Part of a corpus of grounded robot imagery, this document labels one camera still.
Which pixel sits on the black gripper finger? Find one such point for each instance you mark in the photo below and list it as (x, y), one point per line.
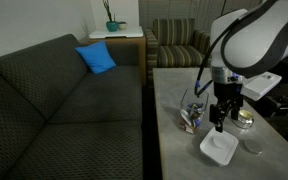
(235, 111)
(218, 118)

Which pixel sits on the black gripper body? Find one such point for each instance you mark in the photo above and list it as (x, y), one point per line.
(228, 93)

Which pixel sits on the white square container lid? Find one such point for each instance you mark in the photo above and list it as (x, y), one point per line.
(220, 148)

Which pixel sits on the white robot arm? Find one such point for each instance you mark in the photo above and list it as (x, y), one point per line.
(260, 40)

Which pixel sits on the round grey metal lid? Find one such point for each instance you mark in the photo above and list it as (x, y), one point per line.
(252, 147)

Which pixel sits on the silver candle jar yellow wax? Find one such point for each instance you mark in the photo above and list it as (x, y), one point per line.
(246, 117)

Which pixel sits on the clear container with snack packets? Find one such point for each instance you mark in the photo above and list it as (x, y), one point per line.
(190, 116)

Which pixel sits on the black case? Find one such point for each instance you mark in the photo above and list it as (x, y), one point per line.
(282, 106)

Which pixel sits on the striped armchair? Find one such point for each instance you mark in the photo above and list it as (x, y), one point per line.
(177, 53)

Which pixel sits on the grey closet door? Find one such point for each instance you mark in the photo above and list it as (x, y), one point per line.
(240, 3)

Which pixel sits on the window blinds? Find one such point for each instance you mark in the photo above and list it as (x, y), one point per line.
(177, 9)

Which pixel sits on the wooden side table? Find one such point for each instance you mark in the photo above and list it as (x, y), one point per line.
(130, 42)

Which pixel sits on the small white plant pot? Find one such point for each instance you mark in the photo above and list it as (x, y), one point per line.
(122, 26)

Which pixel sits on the white side table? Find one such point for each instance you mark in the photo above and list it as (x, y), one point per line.
(117, 34)

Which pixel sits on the teal plant pot with plant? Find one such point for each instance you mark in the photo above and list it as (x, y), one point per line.
(112, 26)

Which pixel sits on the blue cushion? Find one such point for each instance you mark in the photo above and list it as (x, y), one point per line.
(96, 57)

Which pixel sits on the dark grey patterned sofa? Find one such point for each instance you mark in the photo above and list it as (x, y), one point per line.
(50, 110)

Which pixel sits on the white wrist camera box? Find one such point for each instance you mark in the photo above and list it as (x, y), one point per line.
(260, 85)

